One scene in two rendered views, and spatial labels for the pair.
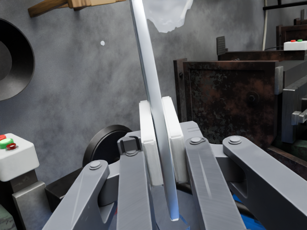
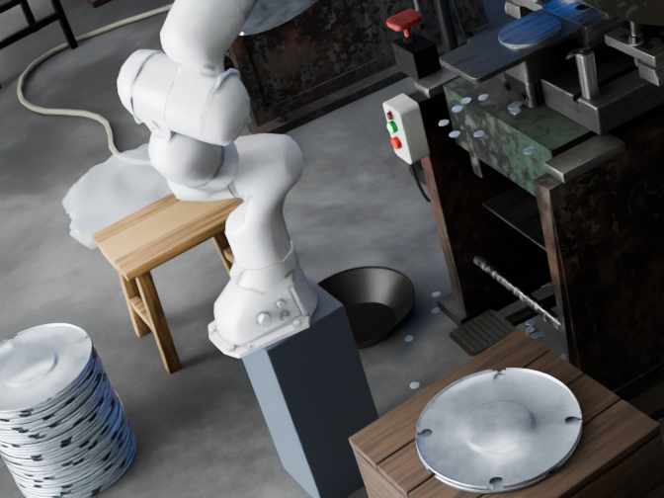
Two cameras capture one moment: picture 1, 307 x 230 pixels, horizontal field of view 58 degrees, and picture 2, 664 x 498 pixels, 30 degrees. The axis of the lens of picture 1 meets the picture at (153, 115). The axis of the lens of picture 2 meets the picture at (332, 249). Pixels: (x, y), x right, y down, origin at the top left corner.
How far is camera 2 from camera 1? 221 cm
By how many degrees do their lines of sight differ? 11
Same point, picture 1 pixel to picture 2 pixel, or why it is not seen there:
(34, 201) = (431, 80)
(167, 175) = not seen: outside the picture
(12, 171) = (407, 102)
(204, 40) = not seen: hidden behind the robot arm
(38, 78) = not seen: hidden behind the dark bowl
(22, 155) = (392, 103)
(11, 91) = (392, 281)
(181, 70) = (274, 123)
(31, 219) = (448, 76)
